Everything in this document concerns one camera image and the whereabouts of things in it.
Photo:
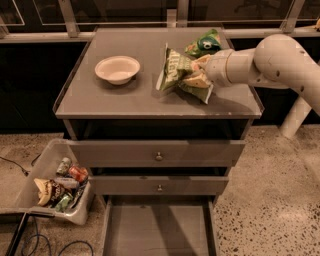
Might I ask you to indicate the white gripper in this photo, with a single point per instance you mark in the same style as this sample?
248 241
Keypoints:
216 67

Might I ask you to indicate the green jalapeno chip bag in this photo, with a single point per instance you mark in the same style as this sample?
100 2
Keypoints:
175 69

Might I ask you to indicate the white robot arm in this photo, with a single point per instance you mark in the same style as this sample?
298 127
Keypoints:
278 61

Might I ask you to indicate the green chip bag on counter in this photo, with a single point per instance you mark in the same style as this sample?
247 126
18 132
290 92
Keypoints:
208 43

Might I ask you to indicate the grey drawer cabinet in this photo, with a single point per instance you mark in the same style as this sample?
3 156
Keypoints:
92 109

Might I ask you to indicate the grey middle drawer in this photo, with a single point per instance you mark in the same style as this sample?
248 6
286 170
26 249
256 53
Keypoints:
158 185

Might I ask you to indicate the grey drawer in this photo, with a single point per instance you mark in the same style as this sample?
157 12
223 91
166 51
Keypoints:
158 185
158 153
159 226

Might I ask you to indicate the grey top drawer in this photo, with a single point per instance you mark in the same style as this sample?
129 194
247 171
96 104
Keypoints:
158 153

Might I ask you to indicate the grey bottom drawer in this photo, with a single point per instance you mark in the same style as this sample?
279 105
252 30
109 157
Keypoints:
159 226

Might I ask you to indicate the brown snack bag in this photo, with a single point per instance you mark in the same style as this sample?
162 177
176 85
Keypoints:
49 192

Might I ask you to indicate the white paper bowl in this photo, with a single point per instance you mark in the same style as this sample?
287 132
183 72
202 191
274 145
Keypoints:
117 70

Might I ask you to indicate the orange soda can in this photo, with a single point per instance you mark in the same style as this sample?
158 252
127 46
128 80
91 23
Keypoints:
80 174

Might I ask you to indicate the green soda can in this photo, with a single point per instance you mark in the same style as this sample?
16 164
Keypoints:
64 166

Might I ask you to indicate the clear plastic bin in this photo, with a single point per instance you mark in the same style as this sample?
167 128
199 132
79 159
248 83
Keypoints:
45 168

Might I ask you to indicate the green snack packet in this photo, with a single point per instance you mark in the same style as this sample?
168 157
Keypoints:
64 202

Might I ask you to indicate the white diagonal post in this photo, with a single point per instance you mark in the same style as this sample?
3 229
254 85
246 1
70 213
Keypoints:
294 119

